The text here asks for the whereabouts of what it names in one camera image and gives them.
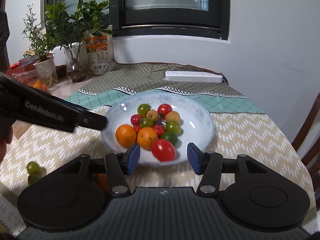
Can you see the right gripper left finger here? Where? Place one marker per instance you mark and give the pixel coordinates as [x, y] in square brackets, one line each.
[119, 165]

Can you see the large red tomato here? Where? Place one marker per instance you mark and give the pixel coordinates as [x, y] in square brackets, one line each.
[163, 150]

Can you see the green tomato on table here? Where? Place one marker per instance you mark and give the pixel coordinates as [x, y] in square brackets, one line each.
[33, 168]

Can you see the small plant in white pot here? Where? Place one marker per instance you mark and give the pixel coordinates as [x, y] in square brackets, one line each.
[40, 45]

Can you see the red cherry tomato back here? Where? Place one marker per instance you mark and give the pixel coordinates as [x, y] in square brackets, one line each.
[163, 110]

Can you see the orange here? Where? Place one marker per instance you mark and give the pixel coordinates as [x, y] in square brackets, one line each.
[146, 136]
[126, 135]

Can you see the person's left hand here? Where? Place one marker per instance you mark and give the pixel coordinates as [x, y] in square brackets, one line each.
[6, 139]

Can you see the dark framed window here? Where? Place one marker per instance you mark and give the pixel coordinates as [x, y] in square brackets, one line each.
[201, 18]

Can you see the tan longan right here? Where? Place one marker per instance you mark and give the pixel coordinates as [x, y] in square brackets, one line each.
[173, 116]

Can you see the wooden chair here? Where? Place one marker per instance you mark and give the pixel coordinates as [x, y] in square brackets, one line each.
[306, 142]

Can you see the clear plastic container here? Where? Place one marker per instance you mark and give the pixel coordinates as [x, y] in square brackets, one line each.
[33, 78]

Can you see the green tomato back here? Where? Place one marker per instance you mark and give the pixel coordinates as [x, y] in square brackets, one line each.
[143, 109]

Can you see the white power strip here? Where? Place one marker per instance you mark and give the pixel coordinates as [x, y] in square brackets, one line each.
[185, 76]

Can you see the orange front centre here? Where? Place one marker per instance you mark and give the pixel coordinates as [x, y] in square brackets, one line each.
[146, 136]

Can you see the printed paper food bag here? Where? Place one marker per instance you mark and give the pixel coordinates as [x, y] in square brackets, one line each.
[99, 51]

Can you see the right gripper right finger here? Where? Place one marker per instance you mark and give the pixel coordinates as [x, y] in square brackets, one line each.
[207, 164]

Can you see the green tomato centre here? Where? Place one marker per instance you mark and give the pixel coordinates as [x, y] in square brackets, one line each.
[146, 122]

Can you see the orange front left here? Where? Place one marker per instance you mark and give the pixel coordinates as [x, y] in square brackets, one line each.
[126, 135]

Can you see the green tomato right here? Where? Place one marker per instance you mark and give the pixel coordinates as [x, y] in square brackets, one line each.
[173, 127]

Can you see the green lime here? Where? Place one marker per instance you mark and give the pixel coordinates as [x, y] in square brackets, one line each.
[171, 137]

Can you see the tan longan fruit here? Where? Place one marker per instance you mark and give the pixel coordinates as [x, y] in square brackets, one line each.
[153, 115]

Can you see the red bumpy fruit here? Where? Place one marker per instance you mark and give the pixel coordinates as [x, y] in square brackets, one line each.
[159, 129]

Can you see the small red fruit left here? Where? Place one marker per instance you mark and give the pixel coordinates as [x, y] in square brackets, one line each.
[135, 119]

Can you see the leafy plant in glass vase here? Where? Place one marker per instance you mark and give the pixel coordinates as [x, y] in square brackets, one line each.
[68, 31]

